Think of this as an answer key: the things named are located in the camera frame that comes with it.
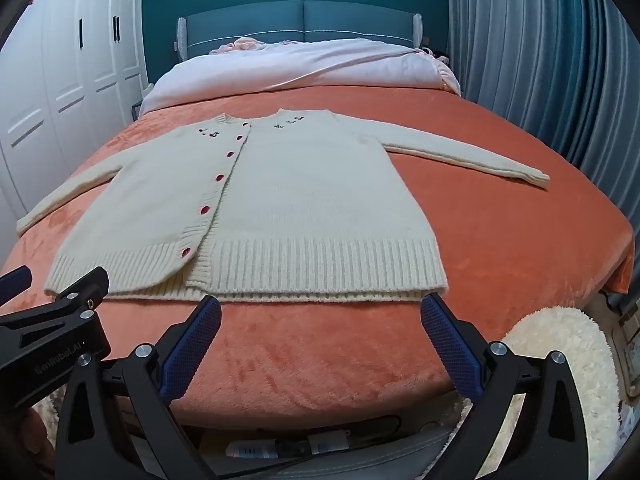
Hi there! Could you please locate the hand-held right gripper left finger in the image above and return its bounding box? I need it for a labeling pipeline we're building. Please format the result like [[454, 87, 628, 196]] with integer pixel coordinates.
[[54, 295, 223, 480]]

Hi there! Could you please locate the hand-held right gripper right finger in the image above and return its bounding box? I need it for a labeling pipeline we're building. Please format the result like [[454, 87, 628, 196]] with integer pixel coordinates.
[[420, 292, 592, 480]]

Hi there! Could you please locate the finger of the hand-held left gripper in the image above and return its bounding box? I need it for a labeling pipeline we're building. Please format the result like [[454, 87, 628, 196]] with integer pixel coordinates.
[[0, 267, 34, 307], [46, 266, 111, 312]]

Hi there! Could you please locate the cream knit cardigan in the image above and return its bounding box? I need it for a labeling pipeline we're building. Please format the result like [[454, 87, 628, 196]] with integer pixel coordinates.
[[16, 107, 551, 305]]

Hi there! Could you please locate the orange plush blanket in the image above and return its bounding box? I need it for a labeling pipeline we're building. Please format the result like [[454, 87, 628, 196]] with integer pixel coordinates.
[[0, 87, 637, 430]]

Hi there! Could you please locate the white fluffy rug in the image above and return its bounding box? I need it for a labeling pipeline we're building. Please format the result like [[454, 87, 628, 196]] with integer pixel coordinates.
[[31, 305, 624, 480]]

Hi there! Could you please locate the white wardrobe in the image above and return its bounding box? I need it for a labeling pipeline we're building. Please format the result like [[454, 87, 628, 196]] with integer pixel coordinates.
[[0, 0, 152, 222]]

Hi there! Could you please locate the pink crumpled cloth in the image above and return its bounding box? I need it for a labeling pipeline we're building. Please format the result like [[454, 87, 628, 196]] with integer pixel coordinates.
[[209, 36, 272, 56]]

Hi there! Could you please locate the grey-blue curtain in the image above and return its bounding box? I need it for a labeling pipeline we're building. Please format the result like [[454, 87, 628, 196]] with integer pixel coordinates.
[[444, 0, 640, 243]]

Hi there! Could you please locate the pale pink duvet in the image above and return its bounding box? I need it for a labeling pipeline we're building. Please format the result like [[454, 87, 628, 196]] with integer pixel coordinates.
[[139, 37, 462, 117]]

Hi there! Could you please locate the teal upholstered headboard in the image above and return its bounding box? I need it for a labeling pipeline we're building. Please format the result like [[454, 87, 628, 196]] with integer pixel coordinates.
[[177, 0, 425, 64]]

